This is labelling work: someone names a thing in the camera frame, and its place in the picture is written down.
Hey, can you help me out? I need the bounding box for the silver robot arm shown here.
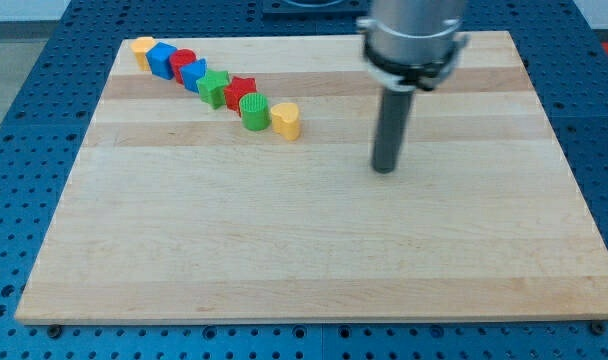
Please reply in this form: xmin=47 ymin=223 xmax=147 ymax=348
xmin=356 ymin=0 xmax=468 ymax=92

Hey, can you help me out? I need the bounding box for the red star block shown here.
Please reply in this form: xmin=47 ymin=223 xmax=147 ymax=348
xmin=223 ymin=76 xmax=257 ymax=116

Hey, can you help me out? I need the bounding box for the green star block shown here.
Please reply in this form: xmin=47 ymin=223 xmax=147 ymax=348
xmin=196 ymin=69 xmax=230 ymax=109

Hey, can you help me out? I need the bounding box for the wooden board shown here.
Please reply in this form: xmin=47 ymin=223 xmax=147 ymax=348
xmin=15 ymin=31 xmax=608 ymax=325

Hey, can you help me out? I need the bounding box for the yellow heart block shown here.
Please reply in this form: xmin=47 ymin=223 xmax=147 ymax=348
xmin=270 ymin=102 xmax=301 ymax=141

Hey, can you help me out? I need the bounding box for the green cylinder block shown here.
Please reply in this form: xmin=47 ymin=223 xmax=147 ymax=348
xmin=239 ymin=92 xmax=270 ymax=131

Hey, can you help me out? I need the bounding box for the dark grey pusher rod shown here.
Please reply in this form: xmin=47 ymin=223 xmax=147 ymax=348
xmin=371 ymin=88 xmax=414 ymax=174

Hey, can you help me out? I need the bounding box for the blue pentagon block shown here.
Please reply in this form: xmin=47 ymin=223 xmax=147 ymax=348
xmin=180 ymin=58 xmax=207 ymax=93

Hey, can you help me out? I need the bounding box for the red cylinder block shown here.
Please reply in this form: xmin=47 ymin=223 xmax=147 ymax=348
xmin=169 ymin=48 xmax=197 ymax=84

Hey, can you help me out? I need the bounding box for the blue cube block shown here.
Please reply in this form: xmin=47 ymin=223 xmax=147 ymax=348
xmin=146 ymin=42 xmax=177 ymax=80

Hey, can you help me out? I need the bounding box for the yellow block far left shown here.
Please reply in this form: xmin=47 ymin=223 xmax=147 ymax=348
xmin=130 ymin=36 xmax=157 ymax=71

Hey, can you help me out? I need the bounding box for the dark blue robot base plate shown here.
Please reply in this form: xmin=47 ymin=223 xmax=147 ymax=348
xmin=261 ymin=0 xmax=371 ymax=19

